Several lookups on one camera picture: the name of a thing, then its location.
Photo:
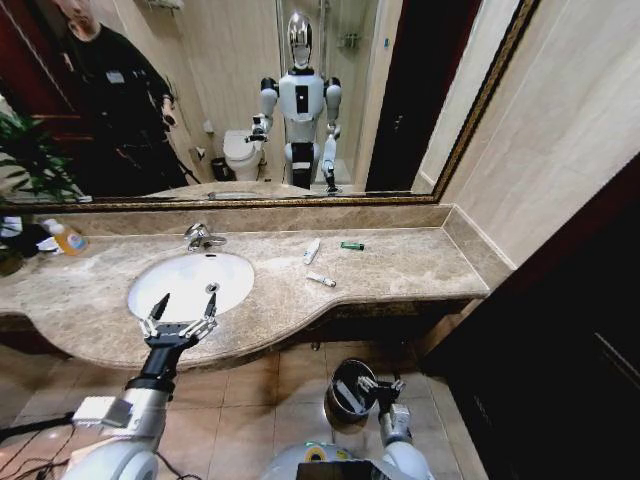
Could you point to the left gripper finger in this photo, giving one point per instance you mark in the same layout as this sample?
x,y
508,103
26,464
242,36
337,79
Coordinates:
x,y
210,310
157,310

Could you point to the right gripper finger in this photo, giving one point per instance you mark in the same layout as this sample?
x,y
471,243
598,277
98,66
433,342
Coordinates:
x,y
367,384
398,385

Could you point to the round metal trash bin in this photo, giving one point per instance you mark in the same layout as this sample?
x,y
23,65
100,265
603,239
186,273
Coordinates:
x,y
345,417

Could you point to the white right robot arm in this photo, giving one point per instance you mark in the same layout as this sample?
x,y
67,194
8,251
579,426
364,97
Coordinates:
x,y
402,440

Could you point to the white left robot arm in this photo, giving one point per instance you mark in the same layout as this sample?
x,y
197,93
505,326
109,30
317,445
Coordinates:
x,y
125,450

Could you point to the metal sink drain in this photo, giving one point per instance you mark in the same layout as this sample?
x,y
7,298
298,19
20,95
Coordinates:
x,y
213,287

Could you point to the white scrap of trash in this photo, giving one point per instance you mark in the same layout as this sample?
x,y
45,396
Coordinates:
x,y
347,395

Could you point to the white oval sink basin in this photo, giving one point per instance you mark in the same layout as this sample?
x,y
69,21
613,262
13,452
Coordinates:
x,y
190,280

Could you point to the small black bin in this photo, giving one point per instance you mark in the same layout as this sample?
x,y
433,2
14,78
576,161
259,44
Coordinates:
x,y
220,170

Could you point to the chrome faucet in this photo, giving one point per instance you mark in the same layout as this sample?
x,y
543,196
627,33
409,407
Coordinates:
x,y
200,237

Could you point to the orange soap bottle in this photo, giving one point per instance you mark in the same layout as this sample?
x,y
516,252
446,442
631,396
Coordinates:
x,y
70,241

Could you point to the white robot front shell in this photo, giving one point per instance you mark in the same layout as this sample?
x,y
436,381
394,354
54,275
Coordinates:
x,y
285,462

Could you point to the short white tube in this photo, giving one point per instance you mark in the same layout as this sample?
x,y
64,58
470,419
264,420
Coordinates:
x,y
321,279

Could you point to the long white tube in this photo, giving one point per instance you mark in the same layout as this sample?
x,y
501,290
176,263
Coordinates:
x,y
311,251

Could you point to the green lighter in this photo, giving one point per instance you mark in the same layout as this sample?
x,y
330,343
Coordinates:
x,y
352,245

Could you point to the green potted plant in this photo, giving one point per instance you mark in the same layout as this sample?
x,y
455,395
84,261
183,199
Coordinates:
x,y
20,240

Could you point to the dark wooden door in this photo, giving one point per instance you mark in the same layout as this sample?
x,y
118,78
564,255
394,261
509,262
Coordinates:
x,y
560,325

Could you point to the gold framed wall mirror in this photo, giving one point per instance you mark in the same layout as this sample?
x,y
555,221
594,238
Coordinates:
x,y
240,95

